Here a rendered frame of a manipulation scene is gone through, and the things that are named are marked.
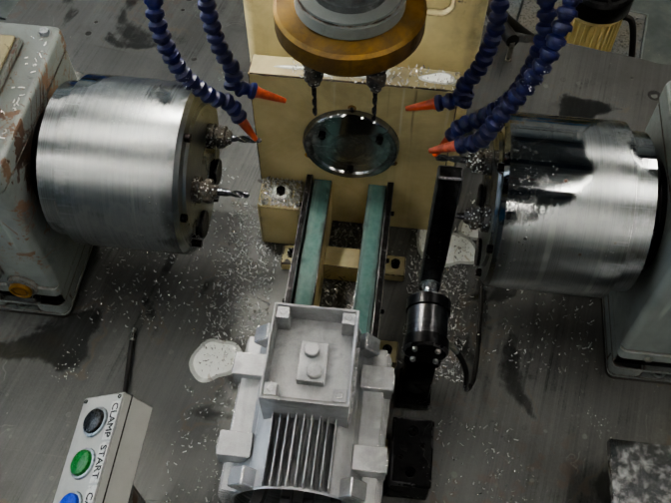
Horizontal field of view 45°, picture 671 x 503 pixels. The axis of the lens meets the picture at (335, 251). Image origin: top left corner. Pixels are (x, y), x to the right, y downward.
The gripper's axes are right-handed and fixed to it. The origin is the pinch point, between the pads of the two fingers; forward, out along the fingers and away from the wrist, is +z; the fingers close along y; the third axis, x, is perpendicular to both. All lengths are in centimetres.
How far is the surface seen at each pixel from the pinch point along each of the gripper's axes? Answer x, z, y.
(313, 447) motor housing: -5.2, -5.1, -1.3
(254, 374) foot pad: -2.1, 3.3, 7.0
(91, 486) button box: -4.7, -12.0, 22.5
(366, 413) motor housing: -1.5, 0.3, -6.9
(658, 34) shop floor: 131, 177, -94
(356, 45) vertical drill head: -23.7, 36.1, -1.7
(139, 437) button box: -0.8, -5.4, 19.5
